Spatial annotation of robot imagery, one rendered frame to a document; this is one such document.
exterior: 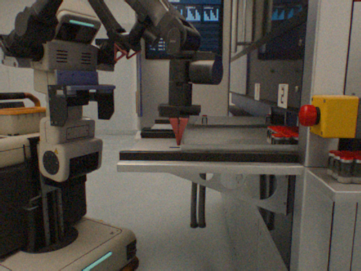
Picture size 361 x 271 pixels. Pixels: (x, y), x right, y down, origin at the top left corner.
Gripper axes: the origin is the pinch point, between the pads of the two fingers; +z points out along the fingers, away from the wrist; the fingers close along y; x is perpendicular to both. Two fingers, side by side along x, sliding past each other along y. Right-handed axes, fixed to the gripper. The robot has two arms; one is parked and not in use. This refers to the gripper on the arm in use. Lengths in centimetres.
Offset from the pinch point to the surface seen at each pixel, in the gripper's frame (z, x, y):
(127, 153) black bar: 1.5, -8.0, -11.1
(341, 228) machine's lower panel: 14.6, -11.9, 35.8
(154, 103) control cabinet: -2, 87, -19
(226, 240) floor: 91, 119, 27
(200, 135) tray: 1.7, 19.8, 5.6
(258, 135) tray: 1.2, 20.3, 23.3
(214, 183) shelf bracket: 10.1, -0.9, 9.3
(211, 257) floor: 92, 98, 16
